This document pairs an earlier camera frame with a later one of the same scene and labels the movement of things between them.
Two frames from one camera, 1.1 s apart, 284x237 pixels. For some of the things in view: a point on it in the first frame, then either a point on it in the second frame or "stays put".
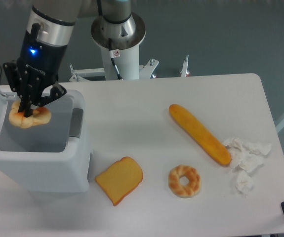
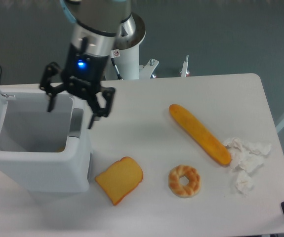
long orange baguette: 200,133 stays put
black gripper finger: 57,91 to 108,93
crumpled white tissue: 246,158 stays put
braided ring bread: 184,191 stays put
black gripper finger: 18,83 to 51,90
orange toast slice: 120,178 stays put
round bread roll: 40,115 to 61,149
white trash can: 53,157 stays put
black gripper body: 41,61 to 84,73
